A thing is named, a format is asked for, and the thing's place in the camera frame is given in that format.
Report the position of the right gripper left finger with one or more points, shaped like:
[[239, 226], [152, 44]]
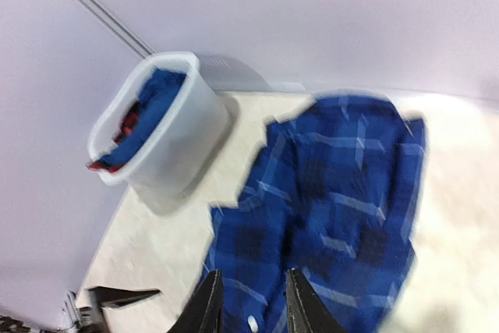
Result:
[[204, 311]]

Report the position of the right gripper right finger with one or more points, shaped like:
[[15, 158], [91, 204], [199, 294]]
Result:
[[306, 313]]

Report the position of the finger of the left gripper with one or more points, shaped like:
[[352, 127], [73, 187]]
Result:
[[105, 297]]

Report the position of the blue plaid shirt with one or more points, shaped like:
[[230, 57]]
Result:
[[333, 193]]

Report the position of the white plastic laundry basket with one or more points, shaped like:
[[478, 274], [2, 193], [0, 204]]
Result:
[[181, 144]]

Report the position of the red garment in basket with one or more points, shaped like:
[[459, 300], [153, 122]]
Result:
[[127, 124]]

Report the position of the dark blue garment in basket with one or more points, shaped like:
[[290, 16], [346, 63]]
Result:
[[155, 96]]

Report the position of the aluminium front rail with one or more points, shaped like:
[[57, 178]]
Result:
[[77, 319]]

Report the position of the left corner wall post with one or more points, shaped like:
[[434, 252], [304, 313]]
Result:
[[126, 35]]

